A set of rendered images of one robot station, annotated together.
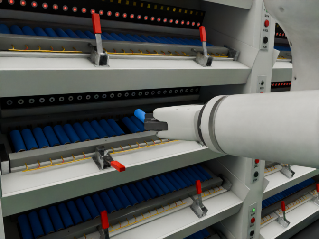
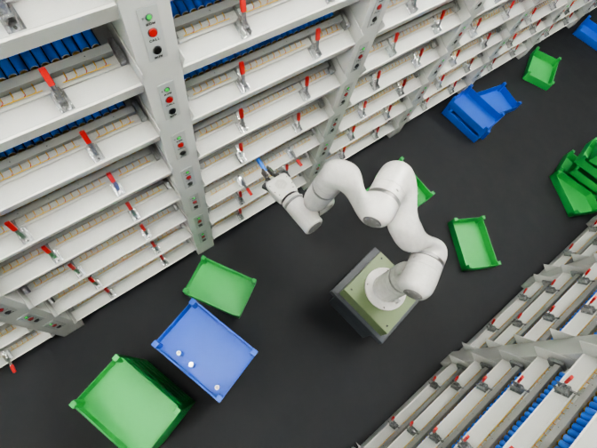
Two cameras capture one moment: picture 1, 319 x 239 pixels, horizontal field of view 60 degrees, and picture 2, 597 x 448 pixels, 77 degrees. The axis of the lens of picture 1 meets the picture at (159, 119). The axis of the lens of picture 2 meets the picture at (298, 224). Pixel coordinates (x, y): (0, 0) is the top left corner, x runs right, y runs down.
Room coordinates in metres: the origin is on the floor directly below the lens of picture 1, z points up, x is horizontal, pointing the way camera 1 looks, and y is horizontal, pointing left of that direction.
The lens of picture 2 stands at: (-0.26, 0.09, 1.94)
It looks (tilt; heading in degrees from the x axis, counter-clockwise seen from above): 66 degrees down; 339
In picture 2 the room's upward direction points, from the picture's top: 22 degrees clockwise
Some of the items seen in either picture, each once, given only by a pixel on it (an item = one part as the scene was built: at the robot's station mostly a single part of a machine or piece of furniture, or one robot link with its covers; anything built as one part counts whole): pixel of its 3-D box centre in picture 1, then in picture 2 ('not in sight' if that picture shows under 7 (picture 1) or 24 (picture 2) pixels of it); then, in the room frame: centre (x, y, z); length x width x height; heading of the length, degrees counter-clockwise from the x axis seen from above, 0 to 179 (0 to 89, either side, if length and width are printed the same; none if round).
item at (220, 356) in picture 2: not in sight; (206, 348); (-0.17, 0.20, 0.52); 0.30 x 0.20 x 0.08; 53
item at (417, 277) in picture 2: not in sight; (413, 277); (0.07, -0.53, 0.67); 0.19 x 0.12 x 0.24; 150
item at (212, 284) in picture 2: not in sight; (220, 286); (0.16, 0.19, 0.04); 0.30 x 0.20 x 0.08; 67
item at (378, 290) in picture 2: not in sight; (393, 284); (0.10, -0.54, 0.46); 0.19 x 0.19 x 0.18
